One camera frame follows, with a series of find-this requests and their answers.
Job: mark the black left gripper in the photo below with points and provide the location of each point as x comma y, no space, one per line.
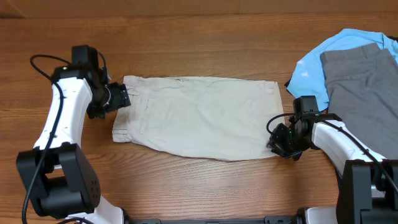
120,98

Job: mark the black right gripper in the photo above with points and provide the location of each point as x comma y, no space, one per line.
277,146

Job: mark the beige shorts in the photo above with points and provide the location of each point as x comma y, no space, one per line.
204,117

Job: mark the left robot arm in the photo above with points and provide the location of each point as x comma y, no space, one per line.
59,180

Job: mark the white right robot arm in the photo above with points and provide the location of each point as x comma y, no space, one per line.
367,180

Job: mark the light blue shirt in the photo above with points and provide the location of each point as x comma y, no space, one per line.
308,77

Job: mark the grey garment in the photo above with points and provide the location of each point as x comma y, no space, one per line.
362,88

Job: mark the cardboard backdrop panel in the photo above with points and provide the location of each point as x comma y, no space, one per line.
115,8

